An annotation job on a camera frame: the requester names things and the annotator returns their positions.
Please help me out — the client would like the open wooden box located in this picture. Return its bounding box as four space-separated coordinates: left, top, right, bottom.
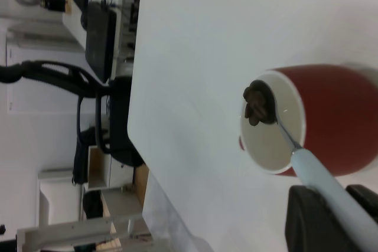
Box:
87 145 112 191

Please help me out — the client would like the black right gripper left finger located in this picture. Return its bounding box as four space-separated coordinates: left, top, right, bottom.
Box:
285 185 363 252

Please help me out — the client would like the red ceramic mug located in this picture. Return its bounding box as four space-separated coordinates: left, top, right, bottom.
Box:
237 63 378 178

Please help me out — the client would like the white metal frame bar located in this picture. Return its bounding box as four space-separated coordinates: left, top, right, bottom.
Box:
16 214 143 250

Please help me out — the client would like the black monitor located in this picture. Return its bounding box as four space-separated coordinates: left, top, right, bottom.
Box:
84 2 118 81

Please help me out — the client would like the metal spoon light blue handle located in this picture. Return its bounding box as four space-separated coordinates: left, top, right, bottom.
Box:
245 79 378 252

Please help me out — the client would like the white cabinet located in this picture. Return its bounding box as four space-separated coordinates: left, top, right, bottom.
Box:
38 169 84 226

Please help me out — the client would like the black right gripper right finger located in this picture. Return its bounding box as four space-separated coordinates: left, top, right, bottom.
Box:
345 184 378 228

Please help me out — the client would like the scooped coffee beans clump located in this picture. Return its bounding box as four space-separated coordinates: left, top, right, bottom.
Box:
242 80 277 127

